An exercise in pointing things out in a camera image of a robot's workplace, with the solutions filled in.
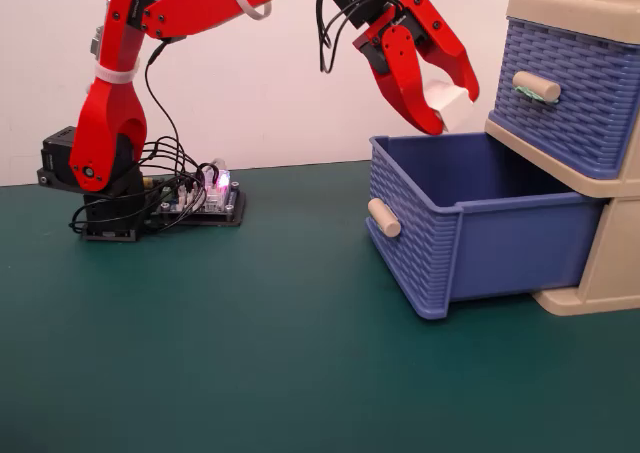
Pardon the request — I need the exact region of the green putty strip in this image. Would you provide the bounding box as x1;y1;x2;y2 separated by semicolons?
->
514;85;559;106

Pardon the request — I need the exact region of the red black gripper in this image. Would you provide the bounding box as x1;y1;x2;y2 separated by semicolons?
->
351;0;482;138

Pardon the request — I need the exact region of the beige plastic drawer cabinet frame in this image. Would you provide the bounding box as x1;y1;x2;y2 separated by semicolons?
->
483;0;640;317

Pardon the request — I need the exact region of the motor controller circuit board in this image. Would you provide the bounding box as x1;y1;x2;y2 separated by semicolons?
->
143;157;248;228

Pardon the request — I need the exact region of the white brick cube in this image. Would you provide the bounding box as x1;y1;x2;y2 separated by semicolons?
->
424;78;476;135

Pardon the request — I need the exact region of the long black arm cable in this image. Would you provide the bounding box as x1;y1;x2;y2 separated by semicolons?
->
143;41;202;175

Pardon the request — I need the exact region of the blue woven drawer, green-taped handle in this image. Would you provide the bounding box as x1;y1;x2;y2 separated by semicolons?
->
486;17;640;181

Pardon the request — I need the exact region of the black gripper servo cable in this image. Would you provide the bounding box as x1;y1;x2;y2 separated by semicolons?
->
315;0;402;75

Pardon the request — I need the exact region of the black base servo cable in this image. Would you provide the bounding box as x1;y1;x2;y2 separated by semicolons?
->
68;135;212;235

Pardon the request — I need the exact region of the blue woven drawer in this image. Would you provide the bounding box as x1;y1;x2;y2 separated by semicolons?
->
365;132;609;321
486;17;640;181

